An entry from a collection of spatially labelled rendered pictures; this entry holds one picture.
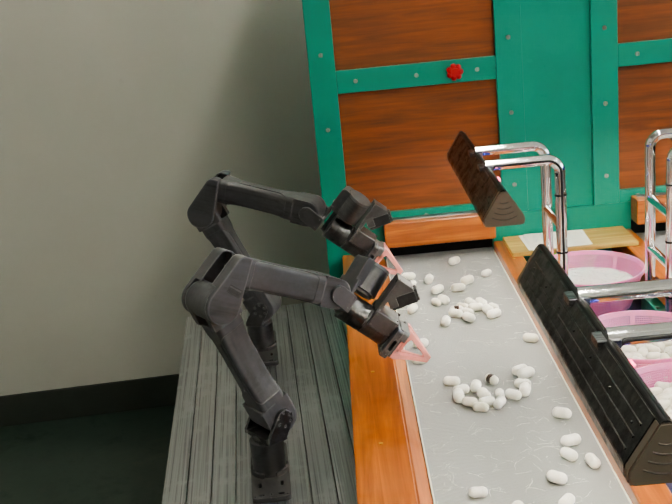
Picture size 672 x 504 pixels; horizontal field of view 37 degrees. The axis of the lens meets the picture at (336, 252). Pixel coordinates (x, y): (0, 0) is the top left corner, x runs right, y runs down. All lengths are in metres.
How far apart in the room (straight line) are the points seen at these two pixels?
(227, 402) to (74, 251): 1.58
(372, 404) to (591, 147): 1.18
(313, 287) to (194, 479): 0.43
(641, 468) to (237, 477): 1.00
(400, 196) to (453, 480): 1.22
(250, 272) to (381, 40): 1.12
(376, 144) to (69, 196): 1.31
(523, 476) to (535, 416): 0.21
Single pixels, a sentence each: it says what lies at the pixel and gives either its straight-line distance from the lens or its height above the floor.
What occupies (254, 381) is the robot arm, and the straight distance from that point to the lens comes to 1.81.
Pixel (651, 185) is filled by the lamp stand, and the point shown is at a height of 0.99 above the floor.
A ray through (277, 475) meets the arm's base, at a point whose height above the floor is 0.68.
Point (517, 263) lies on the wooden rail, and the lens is 2.64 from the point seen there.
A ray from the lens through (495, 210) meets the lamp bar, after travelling 1.99.
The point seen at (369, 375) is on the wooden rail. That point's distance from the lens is 2.04.
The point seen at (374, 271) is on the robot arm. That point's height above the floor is 1.00.
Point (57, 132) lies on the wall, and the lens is 3.60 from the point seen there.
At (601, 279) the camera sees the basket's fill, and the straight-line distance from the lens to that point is 2.60.
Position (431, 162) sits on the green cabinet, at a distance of 2.76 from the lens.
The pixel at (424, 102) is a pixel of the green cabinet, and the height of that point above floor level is 1.16.
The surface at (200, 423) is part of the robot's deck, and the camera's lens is 2.16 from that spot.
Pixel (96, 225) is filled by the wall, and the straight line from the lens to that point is 3.66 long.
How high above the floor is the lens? 1.61
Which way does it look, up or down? 17 degrees down
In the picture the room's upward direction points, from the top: 6 degrees counter-clockwise
